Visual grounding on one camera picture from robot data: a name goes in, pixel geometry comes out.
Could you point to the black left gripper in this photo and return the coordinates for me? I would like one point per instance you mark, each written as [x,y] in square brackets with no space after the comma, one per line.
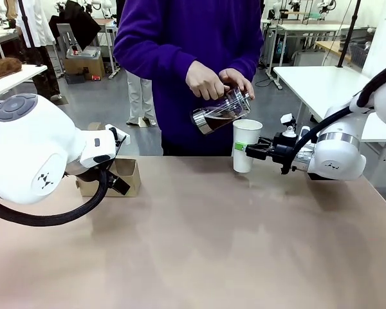
[119,185]

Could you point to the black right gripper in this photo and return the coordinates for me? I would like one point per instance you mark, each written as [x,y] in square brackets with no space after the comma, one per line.
[281,149]

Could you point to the brown cardboard cup carrier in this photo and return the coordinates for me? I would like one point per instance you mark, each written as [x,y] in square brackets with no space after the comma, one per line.
[128,175]

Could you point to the white paper cup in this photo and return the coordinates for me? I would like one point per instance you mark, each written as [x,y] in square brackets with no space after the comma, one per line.
[247,132]

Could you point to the glass pitcher with dark drink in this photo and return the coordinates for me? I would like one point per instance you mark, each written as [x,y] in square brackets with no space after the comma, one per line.
[218,119]

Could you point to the person's left forearm purple sleeve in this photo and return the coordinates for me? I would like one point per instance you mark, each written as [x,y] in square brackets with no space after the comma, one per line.
[249,54]

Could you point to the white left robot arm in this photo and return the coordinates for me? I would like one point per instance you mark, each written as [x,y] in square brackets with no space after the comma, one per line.
[35,145]

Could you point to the person's right forearm purple sleeve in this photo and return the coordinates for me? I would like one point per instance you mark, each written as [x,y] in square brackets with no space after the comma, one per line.
[148,54]

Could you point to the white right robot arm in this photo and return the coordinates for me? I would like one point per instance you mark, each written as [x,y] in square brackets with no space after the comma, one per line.
[337,154]

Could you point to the person's left hand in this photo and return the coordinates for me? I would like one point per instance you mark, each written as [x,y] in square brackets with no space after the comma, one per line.
[238,78]

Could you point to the person's right hand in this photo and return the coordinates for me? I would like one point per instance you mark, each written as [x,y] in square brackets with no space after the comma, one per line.
[202,83]

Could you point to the person's purple sweater torso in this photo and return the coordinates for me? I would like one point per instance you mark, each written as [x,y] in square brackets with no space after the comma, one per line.
[180,128]

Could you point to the large white side table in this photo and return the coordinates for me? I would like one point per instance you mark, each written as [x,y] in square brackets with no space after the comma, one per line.
[325,83]

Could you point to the background person white trousers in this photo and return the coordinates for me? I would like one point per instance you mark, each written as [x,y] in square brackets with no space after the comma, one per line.
[140,96]

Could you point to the brown cardboard storage box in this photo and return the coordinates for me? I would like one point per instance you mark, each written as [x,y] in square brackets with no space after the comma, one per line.
[83,66]

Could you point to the white background workbench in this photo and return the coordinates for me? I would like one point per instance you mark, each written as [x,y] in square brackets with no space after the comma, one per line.
[308,27]

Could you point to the black stand pole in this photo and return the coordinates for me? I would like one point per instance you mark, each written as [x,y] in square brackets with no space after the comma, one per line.
[346,32]

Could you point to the white table with brown fur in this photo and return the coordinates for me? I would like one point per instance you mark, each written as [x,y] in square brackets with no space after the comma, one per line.
[16,80]

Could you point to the brown furry object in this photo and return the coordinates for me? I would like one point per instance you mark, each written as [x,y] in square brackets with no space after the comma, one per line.
[3,68]

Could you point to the black hanging jacket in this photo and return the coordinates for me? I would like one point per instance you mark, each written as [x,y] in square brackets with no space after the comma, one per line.
[77,22]

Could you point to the background person white coat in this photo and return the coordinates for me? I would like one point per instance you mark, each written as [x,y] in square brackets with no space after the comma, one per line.
[35,29]

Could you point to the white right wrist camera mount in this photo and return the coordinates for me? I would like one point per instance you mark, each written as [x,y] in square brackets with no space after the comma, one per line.
[289,124]

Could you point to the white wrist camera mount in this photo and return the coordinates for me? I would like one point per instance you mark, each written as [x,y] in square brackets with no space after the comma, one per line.
[289,124]
[117,135]

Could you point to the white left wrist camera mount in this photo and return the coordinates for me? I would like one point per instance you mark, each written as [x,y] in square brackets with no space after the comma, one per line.
[117,135]

